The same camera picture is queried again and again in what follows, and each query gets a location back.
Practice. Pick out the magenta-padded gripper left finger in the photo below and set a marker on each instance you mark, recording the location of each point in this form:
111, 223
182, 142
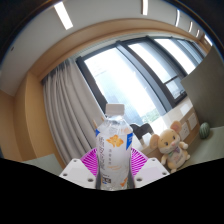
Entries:
80, 170

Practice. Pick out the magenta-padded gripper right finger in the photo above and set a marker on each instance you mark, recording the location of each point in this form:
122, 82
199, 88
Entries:
146, 170

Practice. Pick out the clear plastic water bottle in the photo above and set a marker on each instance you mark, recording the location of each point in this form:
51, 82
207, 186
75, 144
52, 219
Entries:
114, 146

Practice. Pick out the beige plush mouse toy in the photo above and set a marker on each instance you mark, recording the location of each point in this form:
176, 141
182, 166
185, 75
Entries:
171, 146

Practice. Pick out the green desk partition panel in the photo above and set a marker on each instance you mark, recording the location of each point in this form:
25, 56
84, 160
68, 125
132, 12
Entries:
206, 86
43, 163

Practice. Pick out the grey pleated curtain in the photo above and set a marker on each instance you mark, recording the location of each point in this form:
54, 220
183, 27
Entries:
68, 113

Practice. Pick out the round green cactus ornament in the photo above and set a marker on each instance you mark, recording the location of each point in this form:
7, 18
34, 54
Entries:
204, 130

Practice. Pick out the group of ceiling lights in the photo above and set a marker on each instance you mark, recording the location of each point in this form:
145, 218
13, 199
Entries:
63, 15

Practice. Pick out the white wall socket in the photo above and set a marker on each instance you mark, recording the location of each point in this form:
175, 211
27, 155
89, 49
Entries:
192, 121
185, 131

